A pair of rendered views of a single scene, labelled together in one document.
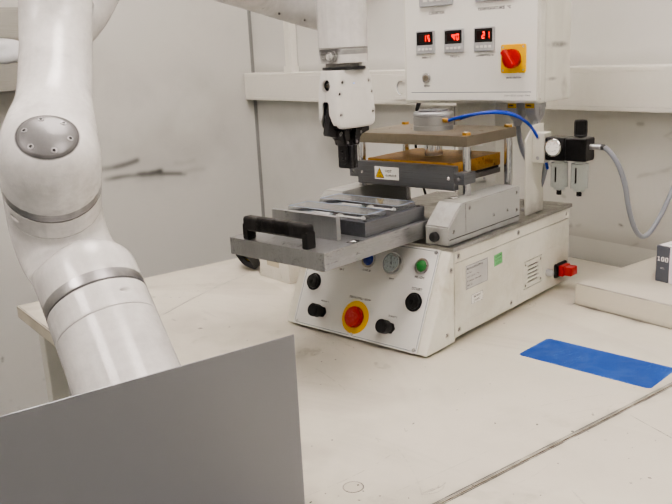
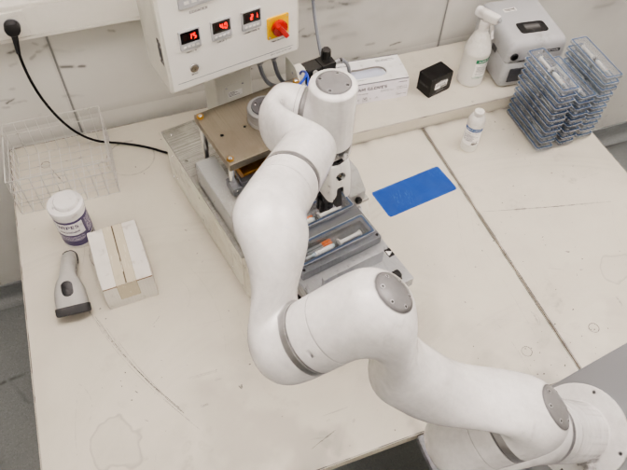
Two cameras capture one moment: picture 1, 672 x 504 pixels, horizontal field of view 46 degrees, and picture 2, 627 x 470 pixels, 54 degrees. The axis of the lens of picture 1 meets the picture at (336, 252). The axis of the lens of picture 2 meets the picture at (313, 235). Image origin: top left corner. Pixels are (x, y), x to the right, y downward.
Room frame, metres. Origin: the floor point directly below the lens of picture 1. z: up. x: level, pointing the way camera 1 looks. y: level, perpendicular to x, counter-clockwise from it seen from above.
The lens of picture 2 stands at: (1.20, 0.77, 2.08)
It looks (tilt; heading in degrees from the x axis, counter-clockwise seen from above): 54 degrees down; 284
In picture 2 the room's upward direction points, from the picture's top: 3 degrees clockwise
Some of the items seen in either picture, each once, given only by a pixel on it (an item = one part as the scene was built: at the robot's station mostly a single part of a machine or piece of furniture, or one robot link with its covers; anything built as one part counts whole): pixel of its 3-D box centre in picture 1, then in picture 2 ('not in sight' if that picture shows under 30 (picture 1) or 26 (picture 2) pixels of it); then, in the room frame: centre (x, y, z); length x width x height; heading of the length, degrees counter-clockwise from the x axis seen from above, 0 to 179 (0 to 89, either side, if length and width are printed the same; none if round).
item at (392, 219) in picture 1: (351, 215); (323, 231); (1.39, -0.03, 0.98); 0.20 x 0.17 x 0.03; 48
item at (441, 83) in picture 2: not in sight; (435, 79); (1.24, -0.82, 0.83); 0.09 x 0.06 x 0.07; 51
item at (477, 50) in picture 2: not in sight; (479, 47); (1.14, -0.90, 0.92); 0.09 x 0.08 x 0.25; 152
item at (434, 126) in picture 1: (450, 140); (266, 116); (1.59, -0.24, 1.08); 0.31 x 0.24 x 0.13; 48
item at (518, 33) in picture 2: not in sight; (517, 41); (1.02, -1.03, 0.88); 0.25 x 0.20 x 0.17; 120
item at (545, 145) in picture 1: (566, 158); (317, 76); (1.53, -0.46, 1.05); 0.15 x 0.05 x 0.15; 48
